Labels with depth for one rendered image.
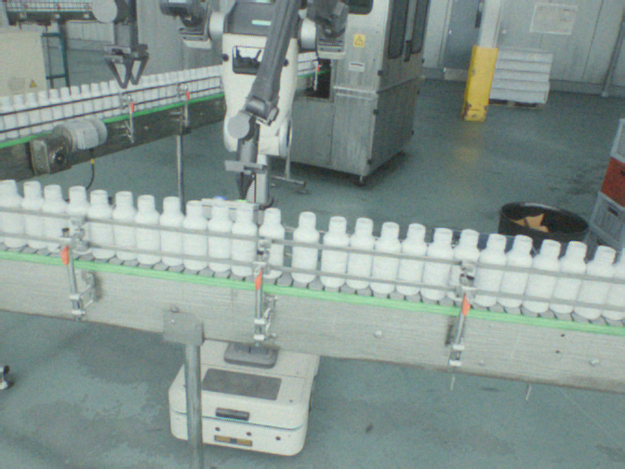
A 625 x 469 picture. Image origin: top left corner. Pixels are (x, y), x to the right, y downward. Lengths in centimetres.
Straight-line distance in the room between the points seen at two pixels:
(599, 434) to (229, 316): 185
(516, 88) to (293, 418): 919
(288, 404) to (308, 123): 346
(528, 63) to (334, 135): 620
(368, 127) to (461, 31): 856
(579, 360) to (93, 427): 180
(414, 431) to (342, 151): 315
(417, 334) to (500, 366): 21
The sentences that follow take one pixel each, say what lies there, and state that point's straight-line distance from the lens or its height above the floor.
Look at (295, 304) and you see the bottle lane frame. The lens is 125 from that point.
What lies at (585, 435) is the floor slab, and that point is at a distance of 265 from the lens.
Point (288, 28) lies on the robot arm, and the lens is 131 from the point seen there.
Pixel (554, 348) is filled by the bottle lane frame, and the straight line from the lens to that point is 135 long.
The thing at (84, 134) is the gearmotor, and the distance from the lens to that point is 253.
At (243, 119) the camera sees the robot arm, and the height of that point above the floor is 134.
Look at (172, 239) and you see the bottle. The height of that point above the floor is 107.
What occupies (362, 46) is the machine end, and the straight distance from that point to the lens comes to 477.
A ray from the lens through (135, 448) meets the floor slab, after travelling 228.
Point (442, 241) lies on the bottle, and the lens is 120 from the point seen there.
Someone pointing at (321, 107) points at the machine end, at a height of 69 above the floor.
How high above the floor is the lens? 163
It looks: 24 degrees down
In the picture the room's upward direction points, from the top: 4 degrees clockwise
